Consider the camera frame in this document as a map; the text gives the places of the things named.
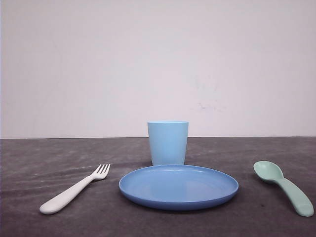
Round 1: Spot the light blue plastic cup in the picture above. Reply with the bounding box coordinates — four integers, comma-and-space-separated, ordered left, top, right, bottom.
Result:
147, 120, 189, 166

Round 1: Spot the mint green plastic spoon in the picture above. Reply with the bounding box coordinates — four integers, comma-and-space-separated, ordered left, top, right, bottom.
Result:
253, 160, 314, 217

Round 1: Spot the white plastic fork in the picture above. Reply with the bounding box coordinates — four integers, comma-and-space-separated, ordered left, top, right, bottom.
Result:
39, 164, 111, 215

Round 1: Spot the blue plastic plate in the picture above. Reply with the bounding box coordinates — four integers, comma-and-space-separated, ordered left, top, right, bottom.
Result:
118, 165, 239, 211

